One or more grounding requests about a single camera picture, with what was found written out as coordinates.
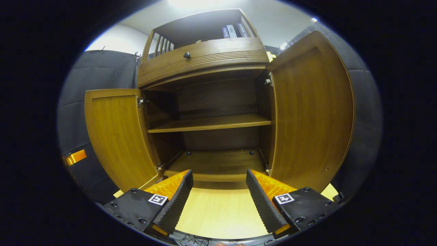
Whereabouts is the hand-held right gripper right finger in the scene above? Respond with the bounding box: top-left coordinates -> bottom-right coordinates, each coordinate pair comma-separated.
246,168 -> 342,240

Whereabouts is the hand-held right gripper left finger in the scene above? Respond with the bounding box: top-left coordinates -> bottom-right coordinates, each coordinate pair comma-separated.
102,170 -> 194,237

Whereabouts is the wooden cabinet door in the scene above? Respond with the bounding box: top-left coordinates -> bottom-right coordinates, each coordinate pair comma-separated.
268,30 -> 355,193
84,88 -> 163,193

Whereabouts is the wooden double-door shoe cabinet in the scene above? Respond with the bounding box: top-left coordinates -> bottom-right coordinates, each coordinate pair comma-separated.
137,9 -> 273,190

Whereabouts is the wooden inner cabinet shelf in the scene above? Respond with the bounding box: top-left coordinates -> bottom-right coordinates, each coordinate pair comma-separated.
147,114 -> 272,134

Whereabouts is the wooden cabinet drawer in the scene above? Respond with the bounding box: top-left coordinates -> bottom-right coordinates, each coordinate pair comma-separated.
137,37 -> 270,88

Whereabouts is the black backdrop cloth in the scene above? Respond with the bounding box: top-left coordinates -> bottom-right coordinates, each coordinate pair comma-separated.
57,22 -> 383,205

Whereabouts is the black book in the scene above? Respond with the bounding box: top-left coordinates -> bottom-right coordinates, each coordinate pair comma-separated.
236,22 -> 250,38

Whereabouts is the large ceiling light panel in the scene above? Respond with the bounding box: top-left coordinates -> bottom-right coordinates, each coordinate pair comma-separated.
167,0 -> 219,9

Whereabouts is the bundle of black cables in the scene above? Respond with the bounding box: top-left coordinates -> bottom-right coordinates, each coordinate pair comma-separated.
178,234 -> 212,246

